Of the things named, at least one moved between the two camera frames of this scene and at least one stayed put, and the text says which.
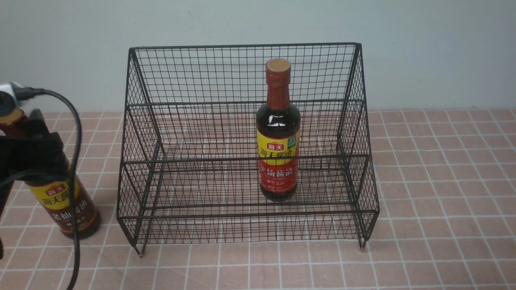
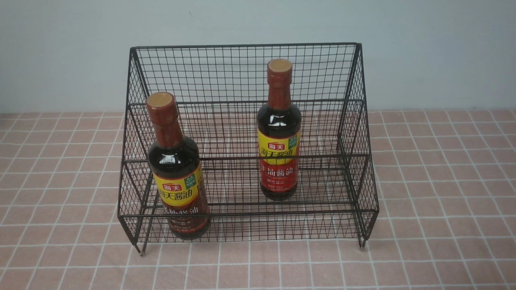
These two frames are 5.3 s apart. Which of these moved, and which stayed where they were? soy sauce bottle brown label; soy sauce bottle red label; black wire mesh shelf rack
Moved: soy sauce bottle brown label
Stayed: black wire mesh shelf rack; soy sauce bottle red label
